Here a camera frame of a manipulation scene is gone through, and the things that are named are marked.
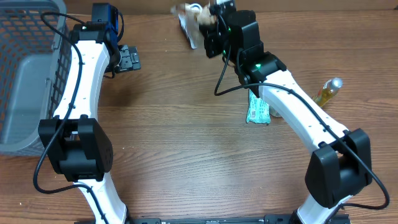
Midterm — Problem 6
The teal wet wipes pack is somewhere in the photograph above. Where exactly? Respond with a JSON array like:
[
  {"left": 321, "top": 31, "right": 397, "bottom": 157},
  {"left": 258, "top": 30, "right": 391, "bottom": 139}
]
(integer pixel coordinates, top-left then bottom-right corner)
[{"left": 246, "top": 90, "right": 271, "bottom": 124}]

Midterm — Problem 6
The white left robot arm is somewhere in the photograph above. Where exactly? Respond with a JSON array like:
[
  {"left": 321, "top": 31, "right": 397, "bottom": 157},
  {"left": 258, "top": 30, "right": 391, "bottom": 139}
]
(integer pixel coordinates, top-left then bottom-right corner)
[{"left": 33, "top": 3, "right": 141, "bottom": 223}]

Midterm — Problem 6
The white barcode scanner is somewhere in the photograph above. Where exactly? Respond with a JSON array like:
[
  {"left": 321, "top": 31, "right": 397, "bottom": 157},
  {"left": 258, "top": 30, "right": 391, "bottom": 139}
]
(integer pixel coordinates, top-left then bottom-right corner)
[{"left": 176, "top": 3, "right": 202, "bottom": 49}]

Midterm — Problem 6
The green lid white jar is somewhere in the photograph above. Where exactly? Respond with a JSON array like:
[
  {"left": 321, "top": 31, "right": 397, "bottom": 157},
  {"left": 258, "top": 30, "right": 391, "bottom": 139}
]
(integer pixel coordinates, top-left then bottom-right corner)
[{"left": 269, "top": 106, "right": 282, "bottom": 118}]

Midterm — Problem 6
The yellow dish soap bottle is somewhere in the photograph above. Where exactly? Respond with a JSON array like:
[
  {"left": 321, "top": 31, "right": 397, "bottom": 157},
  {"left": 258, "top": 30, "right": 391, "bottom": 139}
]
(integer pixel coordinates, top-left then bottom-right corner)
[{"left": 312, "top": 77, "right": 343, "bottom": 107}]

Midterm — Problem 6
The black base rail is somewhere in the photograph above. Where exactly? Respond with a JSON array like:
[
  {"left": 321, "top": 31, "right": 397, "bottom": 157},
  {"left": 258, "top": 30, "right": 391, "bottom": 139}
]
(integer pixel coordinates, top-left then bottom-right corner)
[{"left": 74, "top": 214, "right": 352, "bottom": 224}]

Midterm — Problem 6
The brown nut snack bag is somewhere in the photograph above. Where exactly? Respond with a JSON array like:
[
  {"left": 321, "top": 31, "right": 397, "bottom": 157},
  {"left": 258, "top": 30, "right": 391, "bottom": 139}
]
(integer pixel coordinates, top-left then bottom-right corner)
[{"left": 170, "top": 3, "right": 217, "bottom": 49}]

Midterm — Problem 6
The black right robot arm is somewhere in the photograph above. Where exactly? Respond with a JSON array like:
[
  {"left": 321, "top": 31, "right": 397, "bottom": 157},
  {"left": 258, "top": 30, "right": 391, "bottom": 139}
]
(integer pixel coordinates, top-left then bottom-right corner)
[{"left": 200, "top": 1, "right": 372, "bottom": 223}]

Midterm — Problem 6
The grey plastic mesh basket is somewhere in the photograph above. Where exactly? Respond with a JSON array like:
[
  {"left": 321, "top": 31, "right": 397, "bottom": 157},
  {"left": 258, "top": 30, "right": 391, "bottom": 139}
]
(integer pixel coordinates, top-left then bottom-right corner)
[{"left": 1, "top": 0, "right": 71, "bottom": 156}]

